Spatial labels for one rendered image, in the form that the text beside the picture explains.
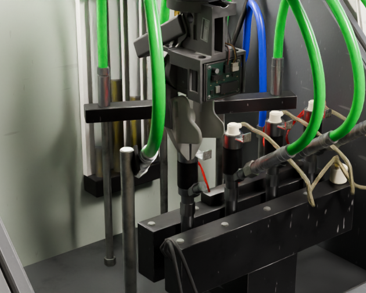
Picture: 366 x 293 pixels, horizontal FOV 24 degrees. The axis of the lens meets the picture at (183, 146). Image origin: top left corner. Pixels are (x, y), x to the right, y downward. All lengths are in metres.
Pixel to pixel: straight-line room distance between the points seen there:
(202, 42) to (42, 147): 0.43
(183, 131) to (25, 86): 0.33
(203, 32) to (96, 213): 0.54
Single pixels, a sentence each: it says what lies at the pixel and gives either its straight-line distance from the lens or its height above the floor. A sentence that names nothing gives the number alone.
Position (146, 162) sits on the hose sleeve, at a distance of 0.97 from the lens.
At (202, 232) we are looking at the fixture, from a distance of 1.15.
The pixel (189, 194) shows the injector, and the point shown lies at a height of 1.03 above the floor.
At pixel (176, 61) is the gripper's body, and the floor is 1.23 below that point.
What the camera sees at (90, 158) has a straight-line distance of 1.37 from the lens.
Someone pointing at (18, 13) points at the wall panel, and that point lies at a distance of 1.26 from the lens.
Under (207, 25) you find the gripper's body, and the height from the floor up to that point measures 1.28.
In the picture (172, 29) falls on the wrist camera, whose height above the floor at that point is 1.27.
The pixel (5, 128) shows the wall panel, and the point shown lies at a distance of 1.29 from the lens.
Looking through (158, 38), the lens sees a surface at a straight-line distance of 0.87.
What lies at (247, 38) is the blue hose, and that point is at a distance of 1.42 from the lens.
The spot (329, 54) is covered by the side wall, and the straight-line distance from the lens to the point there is 1.33.
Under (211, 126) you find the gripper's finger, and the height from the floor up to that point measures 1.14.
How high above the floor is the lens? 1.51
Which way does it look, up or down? 22 degrees down
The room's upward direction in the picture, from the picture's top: straight up
